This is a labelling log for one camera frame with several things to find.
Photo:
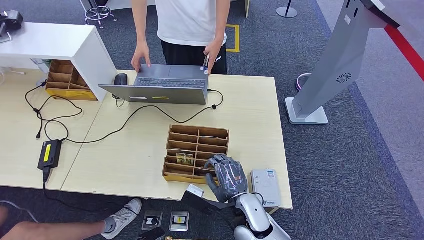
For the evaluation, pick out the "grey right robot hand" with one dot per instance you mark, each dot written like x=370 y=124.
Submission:
x=230 y=179

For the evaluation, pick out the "person's left hand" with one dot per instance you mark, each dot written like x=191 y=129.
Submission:
x=214 y=49

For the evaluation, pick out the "person's right hand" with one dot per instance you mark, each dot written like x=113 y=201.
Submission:
x=141 y=54

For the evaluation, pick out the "gold key card stack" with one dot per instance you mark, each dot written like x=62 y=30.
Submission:
x=206 y=60

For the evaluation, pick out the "grey laptop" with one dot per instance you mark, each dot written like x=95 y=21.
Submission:
x=152 y=94

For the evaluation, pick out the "person's right forearm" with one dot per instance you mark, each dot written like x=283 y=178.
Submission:
x=140 y=26

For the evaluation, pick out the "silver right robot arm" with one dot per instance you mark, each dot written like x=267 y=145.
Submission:
x=258 y=218

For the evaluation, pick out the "person's left forearm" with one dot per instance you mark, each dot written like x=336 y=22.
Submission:
x=222 y=23

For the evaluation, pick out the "white card reader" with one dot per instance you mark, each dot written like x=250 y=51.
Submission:
x=266 y=188

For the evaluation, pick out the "gold patterned key card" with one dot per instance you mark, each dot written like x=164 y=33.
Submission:
x=184 y=159

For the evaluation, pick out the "cardboard card organizer tray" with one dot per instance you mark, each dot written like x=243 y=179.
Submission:
x=175 y=179
x=70 y=94

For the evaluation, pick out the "onlooker person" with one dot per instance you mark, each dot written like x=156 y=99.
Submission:
x=66 y=228

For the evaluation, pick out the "black computer mouse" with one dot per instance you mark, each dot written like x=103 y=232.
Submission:
x=121 y=79

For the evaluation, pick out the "light wood desk leg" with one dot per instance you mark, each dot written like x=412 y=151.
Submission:
x=272 y=211

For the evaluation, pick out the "chrome stool base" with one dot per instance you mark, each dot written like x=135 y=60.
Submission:
x=99 y=13

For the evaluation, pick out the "metal floor socket box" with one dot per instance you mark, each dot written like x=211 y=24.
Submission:
x=152 y=221
x=179 y=222

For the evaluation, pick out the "round stanchion base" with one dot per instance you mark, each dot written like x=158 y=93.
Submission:
x=287 y=13

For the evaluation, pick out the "white desk shelf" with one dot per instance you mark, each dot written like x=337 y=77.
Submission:
x=53 y=41

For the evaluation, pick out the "purple rimmed round object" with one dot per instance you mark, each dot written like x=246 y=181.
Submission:
x=299 y=82

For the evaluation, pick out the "grey kiosk stand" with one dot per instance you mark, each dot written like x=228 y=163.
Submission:
x=344 y=59

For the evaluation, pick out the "black power adapter yellow label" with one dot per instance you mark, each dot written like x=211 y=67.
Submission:
x=49 y=154

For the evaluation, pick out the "black device with metal stand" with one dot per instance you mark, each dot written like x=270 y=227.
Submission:
x=10 y=20

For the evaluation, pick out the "red barrier belt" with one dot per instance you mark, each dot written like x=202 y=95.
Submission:
x=404 y=49

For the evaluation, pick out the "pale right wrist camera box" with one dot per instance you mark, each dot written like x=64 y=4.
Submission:
x=195 y=191

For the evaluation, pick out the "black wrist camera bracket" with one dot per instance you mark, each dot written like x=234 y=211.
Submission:
x=198 y=203

